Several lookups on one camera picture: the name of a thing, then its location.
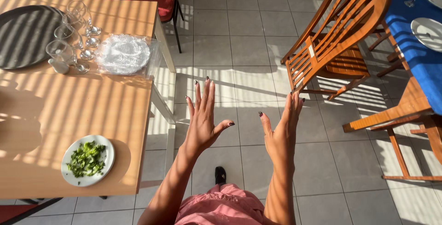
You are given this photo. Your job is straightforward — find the person's left hand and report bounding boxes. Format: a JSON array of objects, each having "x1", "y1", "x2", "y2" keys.
[{"x1": 185, "y1": 76, "x2": 236, "y2": 154}]

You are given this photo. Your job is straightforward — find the person's right hand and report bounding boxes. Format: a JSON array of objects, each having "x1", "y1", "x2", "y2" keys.
[{"x1": 258, "y1": 91, "x2": 306, "y2": 170}]

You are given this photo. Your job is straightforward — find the black slipper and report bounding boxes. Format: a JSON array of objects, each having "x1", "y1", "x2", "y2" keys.
[{"x1": 214, "y1": 166, "x2": 227, "y2": 186}]

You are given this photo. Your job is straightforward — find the pink garment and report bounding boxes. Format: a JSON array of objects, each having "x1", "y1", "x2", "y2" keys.
[{"x1": 174, "y1": 183, "x2": 273, "y2": 225}]

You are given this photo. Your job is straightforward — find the stack of patterned glass plates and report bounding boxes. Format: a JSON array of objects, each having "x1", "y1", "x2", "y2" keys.
[{"x1": 95, "y1": 33, "x2": 152, "y2": 76}]

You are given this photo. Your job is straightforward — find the white plate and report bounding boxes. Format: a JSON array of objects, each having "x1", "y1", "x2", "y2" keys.
[{"x1": 61, "y1": 135, "x2": 115, "y2": 187}]

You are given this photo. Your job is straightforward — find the chopped green herbs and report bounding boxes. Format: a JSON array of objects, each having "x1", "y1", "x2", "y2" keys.
[{"x1": 66, "y1": 141, "x2": 107, "y2": 179}]

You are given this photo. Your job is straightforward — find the brown wooden slatted chair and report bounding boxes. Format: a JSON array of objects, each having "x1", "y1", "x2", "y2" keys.
[{"x1": 280, "y1": 0, "x2": 398, "y2": 101}]

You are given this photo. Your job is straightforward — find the light wooden table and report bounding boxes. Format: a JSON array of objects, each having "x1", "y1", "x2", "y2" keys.
[{"x1": 0, "y1": 0, "x2": 177, "y2": 199}]

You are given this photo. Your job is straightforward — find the clear stemmed wine glass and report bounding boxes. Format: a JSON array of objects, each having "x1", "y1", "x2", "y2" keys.
[
  {"x1": 66, "y1": 0, "x2": 102, "y2": 36},
  {"x1": 46, "y1": 39, "x2": 90, "y2": 74},
  {"x1": 62, "y1": 11, "x2": 101, "y2": 49},
  {"x1": 54, "y1": 23, "x2": 96, "y2": 61}
]

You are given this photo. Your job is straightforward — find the blue tablecloth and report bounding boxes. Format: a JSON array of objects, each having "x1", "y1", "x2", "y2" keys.
[{"x1": 369, "y1": 0, "x2": 442, "y2": 116}]

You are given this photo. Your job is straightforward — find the round dark tray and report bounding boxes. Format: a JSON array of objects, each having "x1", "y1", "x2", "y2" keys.
[{"x1": 0, "y1": 5, "x2": 66, "y2": 70}]

